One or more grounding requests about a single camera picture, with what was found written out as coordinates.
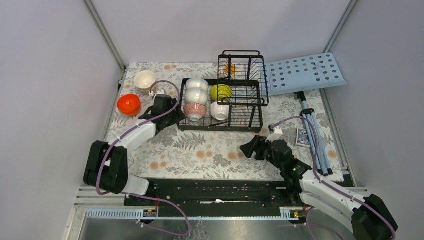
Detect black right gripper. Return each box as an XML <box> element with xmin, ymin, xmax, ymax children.
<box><xmin>239</xmin><ymin>135</ymin><xmax>284</xmax><ymax>171</ymax></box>

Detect pink patterned bowl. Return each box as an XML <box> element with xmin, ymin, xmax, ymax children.
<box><xmin>183</xmin><ymin>103</ymin><xmax>208</xmax><ymax>122</ymax></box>

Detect plain beige bowl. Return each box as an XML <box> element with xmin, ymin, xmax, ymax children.
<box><xmin>138</xmin><ymin>85</ymin><xmax>158</xmax><ymax>95</ymax></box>

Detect orange bowl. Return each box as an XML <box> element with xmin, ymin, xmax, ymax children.
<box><xmin>116</xmin><ymin>94</ymin><xmax>142</xmax><ymax>114</ymax></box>
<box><xmin>123</xmin><ymin>104</ymin><xmax>142</xmax><ymax>117</ymax></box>

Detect beige patterned bowl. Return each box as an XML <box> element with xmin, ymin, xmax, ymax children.
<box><xmin>133</xmin><ymin>70</ymin><xmax>157</xmax><ymax>90</ymax></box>

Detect black wire dish rack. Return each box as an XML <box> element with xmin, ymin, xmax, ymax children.
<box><xmin>177</xmin><ymin>50</ymin><xmax>269</xmax><ymax>133</ymax></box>

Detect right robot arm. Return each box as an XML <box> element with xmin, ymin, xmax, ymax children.
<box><xmin>240</xmin><ymin>135</ymin><xmax>399</xmax><ymax>240</ymax></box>

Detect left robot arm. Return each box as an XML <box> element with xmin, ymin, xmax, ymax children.
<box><xmin>83</xmin><ymin>94</ymin><xmax>185</xmax><ymax>206</ymax></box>

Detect white bowl in rack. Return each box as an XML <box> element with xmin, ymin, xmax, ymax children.
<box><xmin>185</xmin><ymin>88</ymin><xmax>208</xmax><ymax>105</ymax></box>

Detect yellow-green bowl in rack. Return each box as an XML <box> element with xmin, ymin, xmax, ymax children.
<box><xmin>210</xmin><ymin>84</ymin><xmax>233</xmax><ymax>102</ymax></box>

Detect blue card deck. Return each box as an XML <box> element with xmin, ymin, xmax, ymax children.
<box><xmin>295</xmin><ymin>128</ymin><xmax>311</xmax><ymax>147</ymax></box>

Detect white bowl upper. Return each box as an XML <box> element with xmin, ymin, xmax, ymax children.
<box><xmin>185</xmin><ymin>77</ymin><xmax>209</xmax><ymax>91</ymax></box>

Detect white bowl front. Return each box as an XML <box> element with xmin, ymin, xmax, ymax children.
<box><xmin>210</xmin><ymin>101</ymin><xmax>230</xmax><ymax>121</ymax></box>

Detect blue tripod legs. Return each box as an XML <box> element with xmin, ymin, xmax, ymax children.
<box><xmin>295</xmin><ymin>91</ymin><xmax>333</xmax><ymax>176</ymax></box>

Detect yellow toy block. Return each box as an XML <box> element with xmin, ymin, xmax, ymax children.
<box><xmin>224</xmin><ymin>64</ymin><xmax>237</xmax><ymax>75</ymax></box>

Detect blue perforated stand tray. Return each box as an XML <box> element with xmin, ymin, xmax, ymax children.
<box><xmin>265</xmin><ymin>52</ymin><xmax>347</xmax><ymax>96</ymax></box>

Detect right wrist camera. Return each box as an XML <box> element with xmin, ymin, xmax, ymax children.
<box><xmin>266</xmin><ymin>124</ymin><xmax>283</xmax><ymax>143</ymax></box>

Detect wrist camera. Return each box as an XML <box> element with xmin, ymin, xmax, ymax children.
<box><xmin>148</xmin><ymin>89</ymin><xmax>167</xmax><ymax>100</ymax></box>
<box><xmin>266</xmin><ymin>124</ymin><xmax>283</xmax><ymax>143</ymax></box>

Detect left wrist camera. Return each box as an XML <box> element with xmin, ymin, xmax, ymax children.
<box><xmin>148</xmin><ymin>89</ymin><xmax>167</xmax><ymax>100</ymax></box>

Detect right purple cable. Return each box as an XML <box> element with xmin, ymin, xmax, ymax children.
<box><xmin>268</xmin><ymin>116</ymin><xmax>398</xmax><ymax>240</ymax></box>

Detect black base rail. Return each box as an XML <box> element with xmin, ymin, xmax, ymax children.
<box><xmin>124</xmin><ymin>178</ymin><xmax>305</xmax><ymax>218</ymax></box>

